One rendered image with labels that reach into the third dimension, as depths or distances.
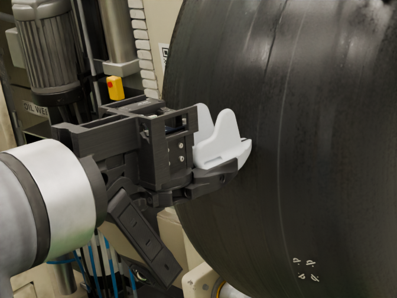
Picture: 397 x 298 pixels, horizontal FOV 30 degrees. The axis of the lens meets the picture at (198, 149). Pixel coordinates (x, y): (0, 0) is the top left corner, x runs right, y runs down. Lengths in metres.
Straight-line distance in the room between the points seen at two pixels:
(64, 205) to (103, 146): 0.07
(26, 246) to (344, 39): 0.34
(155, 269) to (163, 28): 0.51
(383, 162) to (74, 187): 0.30
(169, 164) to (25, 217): 0.15
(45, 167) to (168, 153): 0.11
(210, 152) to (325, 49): 0.14
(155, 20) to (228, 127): 0.45
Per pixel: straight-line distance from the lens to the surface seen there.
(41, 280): 1.39
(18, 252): 0.54
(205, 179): 0.64
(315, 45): 0.69
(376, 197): 0.71
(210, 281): 1.10
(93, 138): 0.58
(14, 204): 0.53
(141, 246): 0.63
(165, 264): 0.66
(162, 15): 1.08
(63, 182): 0.55
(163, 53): 1.10
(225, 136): 0.68
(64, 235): 0.55
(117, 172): 0.61
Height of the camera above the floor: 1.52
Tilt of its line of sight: 22 degrees down
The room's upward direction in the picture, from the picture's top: 9 degrees counter-clockwise
